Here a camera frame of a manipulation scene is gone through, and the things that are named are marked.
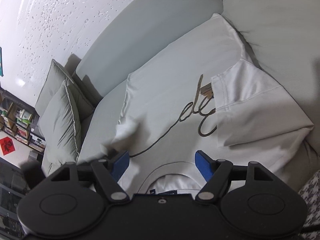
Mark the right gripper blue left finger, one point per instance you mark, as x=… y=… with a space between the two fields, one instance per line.
x=107 y=174

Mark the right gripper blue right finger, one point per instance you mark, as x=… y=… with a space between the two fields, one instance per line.
x=216 y=174

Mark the white t-shirt with script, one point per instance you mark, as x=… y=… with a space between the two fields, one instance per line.
x=203 y=92

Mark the front grey cushion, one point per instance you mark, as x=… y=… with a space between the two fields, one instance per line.
x=60 y=125

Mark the grey cushion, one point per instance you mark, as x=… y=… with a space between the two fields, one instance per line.
x=56 y=75
x=60 y=125

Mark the houndstooth patterned trousers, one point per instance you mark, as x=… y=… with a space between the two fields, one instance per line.
x=310 y=193

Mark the bookshelf with books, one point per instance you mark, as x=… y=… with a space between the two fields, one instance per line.
x=20 y=120

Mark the rear grey cushion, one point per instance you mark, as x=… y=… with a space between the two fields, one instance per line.
x=56 y=75

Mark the grey sofa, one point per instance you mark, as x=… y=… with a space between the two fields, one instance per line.
x=281 y=37

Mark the red paper wall decoration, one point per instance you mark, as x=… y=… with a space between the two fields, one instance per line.
x=7 y=145

